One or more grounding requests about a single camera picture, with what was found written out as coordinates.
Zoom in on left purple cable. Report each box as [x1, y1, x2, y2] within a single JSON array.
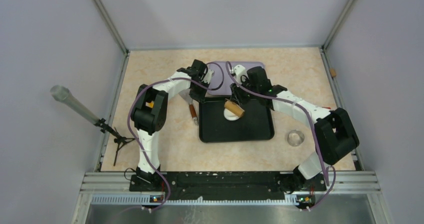
[[127, 61, 225, 213]]

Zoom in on lilac rectangular tray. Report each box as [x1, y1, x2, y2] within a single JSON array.
[[207, 61, 265, 96]]

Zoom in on small wooden cork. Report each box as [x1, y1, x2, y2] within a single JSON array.
[[329, 68, 337, 78]]

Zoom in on black baking tray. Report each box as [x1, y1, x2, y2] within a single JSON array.
[[198, 96, 275, 143]]

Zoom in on wooden dough roller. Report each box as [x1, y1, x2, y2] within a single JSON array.
[[224, 99, 245, 115]]

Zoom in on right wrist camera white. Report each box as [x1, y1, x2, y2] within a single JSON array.
[[230, 64, 249, 84]]

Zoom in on grey microphone on tripod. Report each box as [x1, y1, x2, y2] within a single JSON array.
[[49, 85, 135, 166]]

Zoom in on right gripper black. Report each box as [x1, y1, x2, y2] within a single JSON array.
[[229, 78, 259, 107]]

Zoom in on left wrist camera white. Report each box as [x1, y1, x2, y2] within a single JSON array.
[[201, 69, 215, 85]]

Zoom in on metal scraper wooden handle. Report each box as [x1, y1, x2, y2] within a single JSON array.
[[179, 89, 199, 126]]

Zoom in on clear glass cup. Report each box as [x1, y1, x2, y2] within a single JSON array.
[[286, 129, 305, 147]]

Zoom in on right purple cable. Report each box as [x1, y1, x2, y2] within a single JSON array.
[[225, 61, 337, 212]]

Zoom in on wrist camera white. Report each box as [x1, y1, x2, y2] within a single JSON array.
[[230, 64, 249, 84], [201, 69, 215, 85]]

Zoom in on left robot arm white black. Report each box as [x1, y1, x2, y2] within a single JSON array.
[[128, 59, 214, 191]]

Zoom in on yellow red blue toy block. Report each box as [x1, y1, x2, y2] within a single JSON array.
[[145, 101, 155, 109]]

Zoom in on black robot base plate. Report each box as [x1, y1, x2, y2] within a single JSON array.
[[129, 171, 327, 201]]

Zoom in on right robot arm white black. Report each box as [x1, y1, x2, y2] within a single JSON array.
[[225, 61, 360, 190]]

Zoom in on purple cable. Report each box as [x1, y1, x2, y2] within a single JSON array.
[[127, 61, 225, 213], [225, 61, 337, 212]]

